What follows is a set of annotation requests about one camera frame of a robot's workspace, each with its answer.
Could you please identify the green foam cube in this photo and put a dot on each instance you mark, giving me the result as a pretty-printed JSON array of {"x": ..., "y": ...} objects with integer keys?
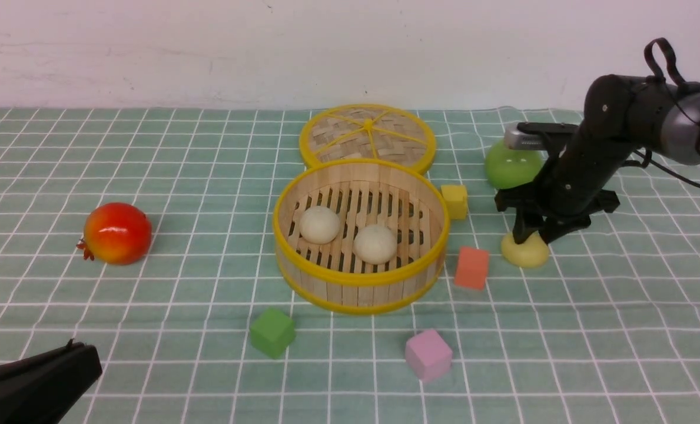
[{"x": 272, "y": 332}]

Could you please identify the yellow steamed bun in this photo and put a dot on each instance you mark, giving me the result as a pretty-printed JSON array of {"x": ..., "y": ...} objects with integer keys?
[{"x": 533, "y": 253}]

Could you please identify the pink foam cube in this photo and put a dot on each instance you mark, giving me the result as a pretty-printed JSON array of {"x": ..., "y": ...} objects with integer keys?
[{"x": 428, "y": 355}]

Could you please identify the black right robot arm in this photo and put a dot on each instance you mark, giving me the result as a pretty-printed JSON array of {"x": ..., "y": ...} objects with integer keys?
[{"x": 626, "y": 120}]

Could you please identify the yellow foam cube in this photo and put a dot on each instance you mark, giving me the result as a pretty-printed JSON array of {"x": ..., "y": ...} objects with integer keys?
[{"x": 456, "y": 199}]

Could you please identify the orange foam cube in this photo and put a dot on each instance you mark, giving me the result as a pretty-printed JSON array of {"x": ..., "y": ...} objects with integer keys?
[{"x": 472, "y": 268}]

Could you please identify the white steamed bun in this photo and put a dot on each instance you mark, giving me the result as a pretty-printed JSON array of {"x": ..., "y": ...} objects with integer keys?
[
  {"x": 319, "y": 225},
  {"x": 375, "y": 244}
]

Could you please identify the green apple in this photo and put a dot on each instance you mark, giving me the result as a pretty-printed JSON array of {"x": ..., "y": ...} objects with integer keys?
[{"x": 506, "y": 168}]

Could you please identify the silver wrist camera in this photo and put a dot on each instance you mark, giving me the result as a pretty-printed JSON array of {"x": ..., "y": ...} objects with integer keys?
[{"x": 514, "y": 139}]

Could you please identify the red pomegranate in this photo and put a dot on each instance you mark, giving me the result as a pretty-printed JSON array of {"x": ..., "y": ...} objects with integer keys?
[{"x": 116, "y": 233}]

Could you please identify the bamboo steamer tray yellow rims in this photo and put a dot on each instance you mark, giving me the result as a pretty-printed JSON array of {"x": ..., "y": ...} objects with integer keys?
[{"x": 362, "y": 192}]

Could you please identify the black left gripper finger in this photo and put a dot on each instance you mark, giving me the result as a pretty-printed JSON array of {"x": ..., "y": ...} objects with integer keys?
[{"x": 42, "y": 388}]

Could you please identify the woven bamboo steamer lid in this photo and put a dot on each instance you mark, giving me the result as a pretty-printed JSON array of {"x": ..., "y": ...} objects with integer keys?
[{"x": 368, "y": 131}]

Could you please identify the green checkered tablecloth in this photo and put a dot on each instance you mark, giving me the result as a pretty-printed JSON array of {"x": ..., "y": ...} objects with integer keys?
[{"x": 607, "y": 332}]

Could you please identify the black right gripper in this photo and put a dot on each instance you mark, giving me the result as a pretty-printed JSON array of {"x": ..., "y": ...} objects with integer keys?
[{"x": 570, "y": 186}]

